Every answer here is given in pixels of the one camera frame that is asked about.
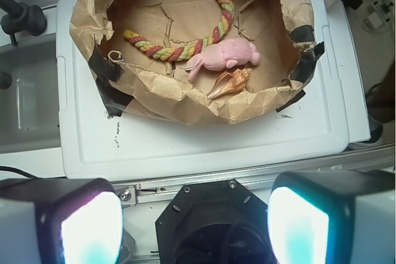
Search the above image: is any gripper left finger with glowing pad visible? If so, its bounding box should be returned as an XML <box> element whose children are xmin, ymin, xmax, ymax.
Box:
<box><xmin>1</xmin><ymin>178</ymin><xmax>123</xmax><ymax>263</ymax></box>

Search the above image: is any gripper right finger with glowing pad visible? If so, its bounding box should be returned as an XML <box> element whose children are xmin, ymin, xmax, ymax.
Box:
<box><xmin>267</xmin><ymin>170</ymin><xmax>395</xmax><ymax>263</ymax></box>

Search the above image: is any pink plush bunny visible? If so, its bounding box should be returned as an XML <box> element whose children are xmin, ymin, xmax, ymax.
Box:
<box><xmin>184</xmin><ymin>37</ymin><xmax>261</xmax><ymax>82</ymax></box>

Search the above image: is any clear plastic bin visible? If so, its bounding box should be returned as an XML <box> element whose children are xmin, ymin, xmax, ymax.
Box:
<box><xmin>1</xmin><ymin>40</ymin><xmax>60</xmax><ymax>153</ymax></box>

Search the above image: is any orange conch seashell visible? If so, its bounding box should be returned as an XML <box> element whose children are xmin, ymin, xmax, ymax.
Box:
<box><xmin>207</xmin><ymin>68</ymin><xmax>252</xmax><ymax>100</ymax></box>

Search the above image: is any white electronics module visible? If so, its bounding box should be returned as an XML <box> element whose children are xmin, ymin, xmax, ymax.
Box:
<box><xmin>365</xmin><ymin>0</ymin><xmax>394</xmax><ymax>30</ymax></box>

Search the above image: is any brown paper bag bin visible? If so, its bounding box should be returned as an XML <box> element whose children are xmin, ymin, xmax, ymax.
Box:
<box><xmin>70</xmin><ymin>0</ymin><xmax>325</xmax><ymax>126</ymax></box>

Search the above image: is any aluminium extrusion rail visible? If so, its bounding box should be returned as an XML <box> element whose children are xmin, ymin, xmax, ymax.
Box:
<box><xmin>111</xmin><ymin>146</ymin><xmax>396</xmax><ymax>208</ymax></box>

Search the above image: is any black octagonal mount plate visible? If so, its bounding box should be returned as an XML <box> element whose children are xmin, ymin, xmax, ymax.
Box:
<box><xmin>155</xmin><ymin>179</ymin><xmax>276</xmax><ymax>263</ymax></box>

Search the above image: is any multicolour twisted rope toy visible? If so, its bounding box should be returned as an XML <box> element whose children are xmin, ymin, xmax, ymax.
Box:
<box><xmin>123</xmin><ymin>0</ymin><xmax>236</xmax><ymax>62</ymax></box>

